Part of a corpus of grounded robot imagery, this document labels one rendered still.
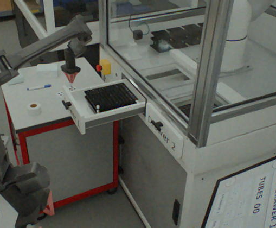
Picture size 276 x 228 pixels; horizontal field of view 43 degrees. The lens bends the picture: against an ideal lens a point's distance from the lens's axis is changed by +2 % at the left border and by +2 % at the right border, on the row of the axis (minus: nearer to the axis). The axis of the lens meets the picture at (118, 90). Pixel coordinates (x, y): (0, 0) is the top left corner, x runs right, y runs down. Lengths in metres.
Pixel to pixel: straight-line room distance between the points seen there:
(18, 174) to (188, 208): 0.93
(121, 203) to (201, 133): 1.18
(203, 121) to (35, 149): 0.98
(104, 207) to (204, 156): 1.10
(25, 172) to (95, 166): 1.30
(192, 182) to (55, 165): 0.85
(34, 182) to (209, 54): 0.68
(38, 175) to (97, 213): 1.49
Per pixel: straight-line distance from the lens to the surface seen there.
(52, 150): 1.98
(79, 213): 2.37
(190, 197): 1.60
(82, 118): 1.57
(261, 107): 1.50
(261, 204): 1.02
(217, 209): 1.14
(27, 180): 0.92
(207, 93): 1.25
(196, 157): 1.43
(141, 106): 1.71
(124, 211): 2.37
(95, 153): 2.10
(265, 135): 1.64
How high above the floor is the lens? 1.85
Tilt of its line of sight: 32 degrees down
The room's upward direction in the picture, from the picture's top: 1 degrees clockwise
